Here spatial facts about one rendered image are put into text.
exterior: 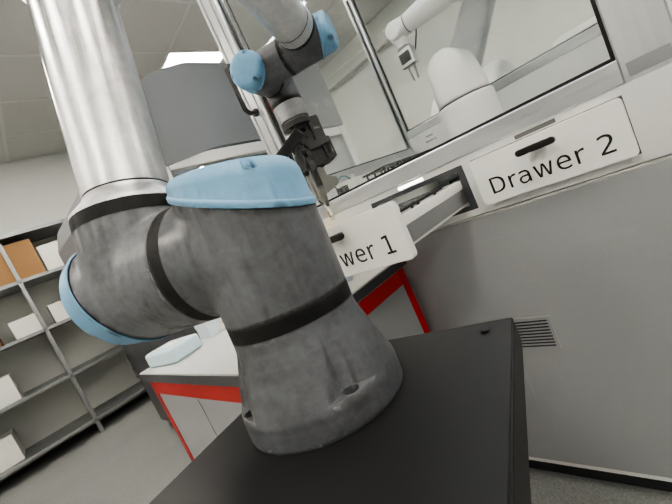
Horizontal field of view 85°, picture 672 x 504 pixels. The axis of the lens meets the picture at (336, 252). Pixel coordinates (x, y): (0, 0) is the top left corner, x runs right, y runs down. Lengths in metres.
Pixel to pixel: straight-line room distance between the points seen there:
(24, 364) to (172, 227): 4.45
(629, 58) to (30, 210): 4.84
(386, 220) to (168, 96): 1.21
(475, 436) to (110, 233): 0.33
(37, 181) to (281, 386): 4.83
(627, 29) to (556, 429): 0.93
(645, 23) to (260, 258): 0.77
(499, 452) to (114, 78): 0.45
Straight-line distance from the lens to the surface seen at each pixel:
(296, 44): 0.77
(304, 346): 0.29
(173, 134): 1.61
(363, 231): 0.70
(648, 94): 0.88
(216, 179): 0.29
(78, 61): 0.47
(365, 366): 0.30
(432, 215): 0.79
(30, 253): 4.38
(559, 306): 1.01
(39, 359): 4.74
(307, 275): 0.29
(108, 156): 0.42
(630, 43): 0.88
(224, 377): 0.77
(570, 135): 0.87
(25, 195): 5.00
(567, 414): 1.19
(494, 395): 0.29
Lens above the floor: 0.95
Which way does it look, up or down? 6 degrees down
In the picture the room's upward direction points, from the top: 25 degrees counter-clockwise
